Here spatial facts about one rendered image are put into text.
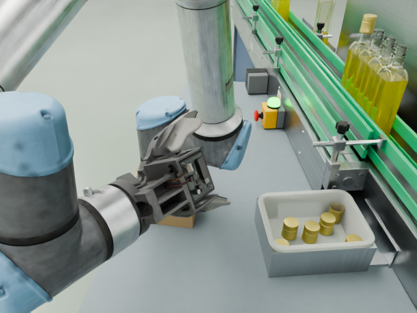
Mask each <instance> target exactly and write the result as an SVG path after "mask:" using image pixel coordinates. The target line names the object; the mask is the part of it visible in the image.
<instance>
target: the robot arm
mask: <svg viewBox="0 0 417 313"><path fill-rule="evenodd" d="M87 1H88V0H0V313H30V312H32V311H33V310H35V309H36V308H38V307H40V306H41V305H43V304H44V303H46V302H51V301H52V300H53V297H55V296H56V295H58V294H59V293H61V292H62V291H64V290H65V289H66V288H68V287H70V286H71V285H72V284H74V283H75V282H77V281H78V280H79V279H81V278H82V277H84V276H86V275H87V274H88V273H90V272H91V271H92V270H94V269H95V268H97V267H98V266H100V265H101V264H103V263H104V262H105V261H107V260H110V259H111V258H113V257H114V256H116V255H117V254H118V253H120V252H121V251H123V250H124V249H126V248H127V247H129V246H130V245H131V244H133V243H134V242H136V240H137V239H138V237H139V236H140V235H142V234H143V233H145V232H146V231H147V230H148V229H149V227H150V224H157V223H158V222H160V221H162V220H163V219H164V218H166V217H167V216H169V215H171V216H174V217H190V216H192V215H194V214H197V213H199V212H207V211H211V210H213V209H216V208H218V207H220V206H225V205H230V204H231V202H227V198H225V197H221V196H218V194H209V193H211V192H212V191H213V190H214V189H215V187H214V185H213V181H212V178H211V175H210V173H209V169H208V167H207V165H208V166H212V167H216V168H219V169H220V170H221V169H224V170H231V171H233V170H236V169H237V168H238V167H239V166H240V164H241V162H242V159H243V157H244V154H245V151H246V148H247V146H248V142H249V137H250V134H251V128H252V123H251V122H250V121H248V120H247V119H244V120H243V116H242V111H241V109H240V107H239V106H238V105H237V104H236V103H235V99H234V84H233V55H232V41H231V12H230V0H174V1H175V3H176V10H177V18H178V22H179V30H180V34H181V41H182V49H183V53H184V60H185V64H186V72H187V79H188V84H189V91H190V96H191V103H192V107H191V109H186V108H187V104H186V102H185V100H183V99H182V98H180V97H177V96H161V97H157V98H153V99H150V100H147V101H145V102H144V103H143V104H141V105H140V106H139V107H138V108H137V110H136V113H135V118H136V124H135V128H136V129H137V136H138V146H139V151H140V166H139V168H138V171H137V177H134V175H132V174H131V173H126V174H124V175H121V176H119V177H117V178H116V180H115V181H113V182H111V183H109V184H107V185H103V186H101V187H99V188H97V189H94V190H92V188H91V187H89V186H88V187H86V188H84V189H83V194H84V196H83V197H78V194H77V189H76V179H75V173H74V163H73V156H74V145H73V141H72V139H71V137H70V134H69V130H68V123H67V119H66V112H65V109H64V107H63V106H62V105H61V103H60V102H59V101H58V100H56V99H55V98H53V97H51V96H49V95H47V94H43V93H37V92H27V93H21V92H19V91H16V89H17V88H18V87H19V86H20V85H21V83H22V82H23V81H24V80H25V79H26V77H27V76H28V75H29V73H30V72H31V71H32V70H33V68H34V67H35V66H36V64H37V63H38V62H39V61H40V60H41V58H42V57H43V56H44V54H46V52H47V51H48V49H49V48H50V47H51V46H52V45H53V43H54V42H55V41H56V39H57V38H58V37H59V36H60V35H61V33H62V32H63V31H64V30H65V29H66V27H67V26H68V24H69V23H70V22H71V21H72V20H73V18H74V17H75V16H76V14H77V13H78V12H79V11H80V10H81V8H82V7H83V6H84V5H85V3H86V2H87ZM207 194H209V195H207Z"/></svg>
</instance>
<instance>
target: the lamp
mask: <svg viewBox="0 0 417 313"><path fill-rule="evenodd" d="M267 107H268V108H270V109H278V108H280V99H279V98H269V99H268V102H267Z"/></svg>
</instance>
